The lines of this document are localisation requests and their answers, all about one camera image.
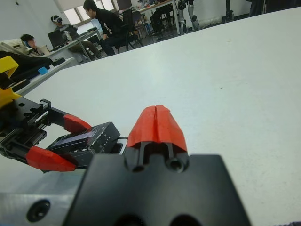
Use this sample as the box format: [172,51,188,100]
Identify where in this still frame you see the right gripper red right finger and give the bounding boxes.
[156,104,190,174]

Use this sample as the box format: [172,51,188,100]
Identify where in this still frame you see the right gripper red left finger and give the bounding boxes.
[124,105,158,172]

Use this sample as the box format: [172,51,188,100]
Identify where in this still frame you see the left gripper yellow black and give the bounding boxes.
[0,56,92,172]

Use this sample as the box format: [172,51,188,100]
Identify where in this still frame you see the glossy black box lid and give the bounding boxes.
[44,121,121,157]

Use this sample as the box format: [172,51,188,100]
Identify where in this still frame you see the black box with white insert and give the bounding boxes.
[70,137,129,170]

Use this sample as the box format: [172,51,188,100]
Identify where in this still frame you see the white side table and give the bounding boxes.
[13,57,75,96]

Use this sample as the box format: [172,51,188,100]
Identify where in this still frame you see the small black gadget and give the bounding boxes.
[51,57,65,67]

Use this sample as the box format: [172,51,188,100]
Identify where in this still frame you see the black cloth bundle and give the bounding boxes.
[0,50,53,80]

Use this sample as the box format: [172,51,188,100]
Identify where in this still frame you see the white office desk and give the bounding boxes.
[43,32,104,65]

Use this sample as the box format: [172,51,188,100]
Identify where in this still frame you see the person with blue headphones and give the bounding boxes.
[20,34,48,57]

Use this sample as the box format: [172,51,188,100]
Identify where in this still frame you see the black laptop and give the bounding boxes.
[47,30,67,49]

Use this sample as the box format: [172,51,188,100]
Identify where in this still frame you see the white desk with monitors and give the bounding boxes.
[138,0,182,35]

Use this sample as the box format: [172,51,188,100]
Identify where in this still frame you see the man in black clothes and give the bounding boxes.
[83,0,125,57]

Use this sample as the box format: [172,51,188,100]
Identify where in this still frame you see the black office chair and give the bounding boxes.
[150,3,176,38]
[116,9,144,54]

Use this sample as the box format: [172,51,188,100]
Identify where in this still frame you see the small silver humanoid robot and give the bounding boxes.
[177,0,201,34]

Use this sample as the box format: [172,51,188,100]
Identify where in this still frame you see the seated person wearing headset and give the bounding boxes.
[51,15,103,59]

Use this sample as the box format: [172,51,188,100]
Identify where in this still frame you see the white crumpled plastic sheet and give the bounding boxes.
[198,16,223,26]

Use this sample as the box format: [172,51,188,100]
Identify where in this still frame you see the black computer monitor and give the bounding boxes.
[117,0,133,11]

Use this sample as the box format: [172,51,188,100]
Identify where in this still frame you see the window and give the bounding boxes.
[63,0,111,25]

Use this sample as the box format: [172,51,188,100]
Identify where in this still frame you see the black gantry crane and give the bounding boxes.
[222,0,235,24]

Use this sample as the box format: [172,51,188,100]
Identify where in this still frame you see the black folding cart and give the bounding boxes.
[248,0,268,16]

